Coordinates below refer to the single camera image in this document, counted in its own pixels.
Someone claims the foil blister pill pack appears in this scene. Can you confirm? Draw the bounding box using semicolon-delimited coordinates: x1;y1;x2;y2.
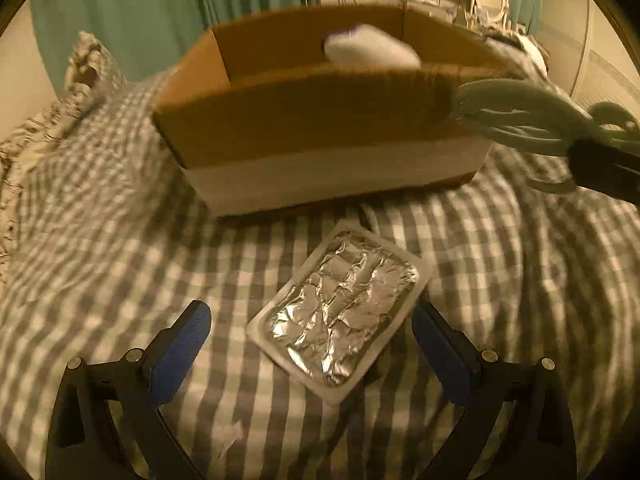
246;219;433;405

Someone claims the white knit glove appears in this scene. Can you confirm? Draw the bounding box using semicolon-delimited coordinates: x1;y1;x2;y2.
323;24;422;70

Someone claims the checkered pillow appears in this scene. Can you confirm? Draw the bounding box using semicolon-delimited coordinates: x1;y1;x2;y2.
64;30;127;98

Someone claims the brown cardboard box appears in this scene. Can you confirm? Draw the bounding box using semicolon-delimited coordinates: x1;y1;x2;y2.
153;4;516;217

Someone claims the floral black white quilt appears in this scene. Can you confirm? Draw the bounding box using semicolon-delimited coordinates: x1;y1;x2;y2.
1;105;61;285

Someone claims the grey checkered bed cover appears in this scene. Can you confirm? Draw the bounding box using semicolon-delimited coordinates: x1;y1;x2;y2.
0;66;640;480

